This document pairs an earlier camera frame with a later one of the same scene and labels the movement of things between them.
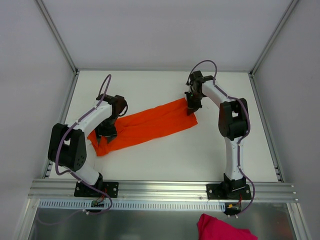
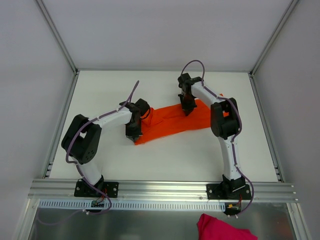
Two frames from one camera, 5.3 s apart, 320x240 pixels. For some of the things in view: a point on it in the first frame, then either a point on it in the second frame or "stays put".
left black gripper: (106, 133) to (133, 130)
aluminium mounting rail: (49, 188) stays put
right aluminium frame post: (273, 37) stays put
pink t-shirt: (210, 228) stays put
